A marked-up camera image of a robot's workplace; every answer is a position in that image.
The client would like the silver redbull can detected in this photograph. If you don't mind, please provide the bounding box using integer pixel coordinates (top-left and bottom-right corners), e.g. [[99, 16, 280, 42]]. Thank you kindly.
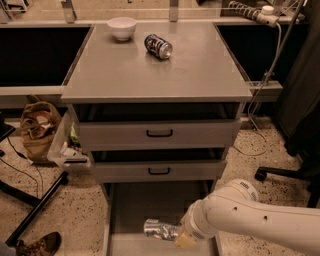
[[143, 219, 181, 241]]

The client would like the white corrugated hose fixture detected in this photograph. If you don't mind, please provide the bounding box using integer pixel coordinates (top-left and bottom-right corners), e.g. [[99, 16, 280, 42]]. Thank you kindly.
[[228, 0, 279, 27]]

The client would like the top grey drawer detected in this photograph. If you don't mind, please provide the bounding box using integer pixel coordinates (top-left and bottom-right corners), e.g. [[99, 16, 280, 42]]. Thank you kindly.
[[74, 103, 241, 151]]

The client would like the brown cloth bag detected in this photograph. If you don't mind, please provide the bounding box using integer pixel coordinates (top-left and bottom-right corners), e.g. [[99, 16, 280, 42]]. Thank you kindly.
[[20, 95, 62, 164]]

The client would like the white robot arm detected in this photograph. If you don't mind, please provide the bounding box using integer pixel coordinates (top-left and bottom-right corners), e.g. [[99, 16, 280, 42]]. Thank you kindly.
[[174, 179, 320, 256]]

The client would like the bottom grey drawer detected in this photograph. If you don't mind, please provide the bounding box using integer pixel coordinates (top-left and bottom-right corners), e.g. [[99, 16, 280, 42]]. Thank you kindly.
[[103, 181, 222, 256]]

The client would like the middle grey drawer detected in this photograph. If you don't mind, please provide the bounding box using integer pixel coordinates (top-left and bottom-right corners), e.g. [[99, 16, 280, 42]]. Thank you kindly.
[[92, 148, 227, 183]]

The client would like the clear plastic bin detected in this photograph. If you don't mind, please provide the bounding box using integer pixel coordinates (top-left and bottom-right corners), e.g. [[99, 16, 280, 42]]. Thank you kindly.
[[47, 112, 90, 173]]

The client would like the grey drawer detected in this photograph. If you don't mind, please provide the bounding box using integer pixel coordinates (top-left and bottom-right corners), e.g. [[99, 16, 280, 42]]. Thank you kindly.
[[92, 148, 227, 183], [74, 103, 241, 151], [103, 181, 222, 256]]

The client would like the grey hanging cable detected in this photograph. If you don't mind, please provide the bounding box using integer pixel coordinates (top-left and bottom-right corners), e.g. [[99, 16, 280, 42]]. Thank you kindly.
[[233, 0, 306, 158]]

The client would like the black office chair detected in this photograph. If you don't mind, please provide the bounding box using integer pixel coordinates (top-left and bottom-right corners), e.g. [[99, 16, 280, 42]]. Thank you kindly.
[[255, 0, 320, 208]]

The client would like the grey drawer cabinet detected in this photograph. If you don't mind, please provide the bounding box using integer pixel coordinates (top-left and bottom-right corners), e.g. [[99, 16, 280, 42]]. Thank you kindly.
[[60, 21, 254, 184]]

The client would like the black stand leg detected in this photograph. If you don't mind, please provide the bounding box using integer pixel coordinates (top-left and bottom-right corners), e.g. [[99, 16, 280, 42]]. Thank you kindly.
[[0, 171, 68, 246]]

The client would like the brown shoe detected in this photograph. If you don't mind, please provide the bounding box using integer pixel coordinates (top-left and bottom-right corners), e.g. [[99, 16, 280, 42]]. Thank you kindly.
[[16, 232, 61, 256]]

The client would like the blue pepsi can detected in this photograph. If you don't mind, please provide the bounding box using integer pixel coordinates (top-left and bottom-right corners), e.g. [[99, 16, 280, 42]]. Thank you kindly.
[[144, 34, 173, 60]]

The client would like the white ceramic bowl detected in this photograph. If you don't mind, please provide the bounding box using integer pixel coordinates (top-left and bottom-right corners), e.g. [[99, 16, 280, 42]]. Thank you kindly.
[[107, 17, 137, 41]]

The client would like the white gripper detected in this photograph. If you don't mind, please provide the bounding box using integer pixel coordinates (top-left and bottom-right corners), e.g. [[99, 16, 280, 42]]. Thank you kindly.
[[174, 201, 214, 249]]

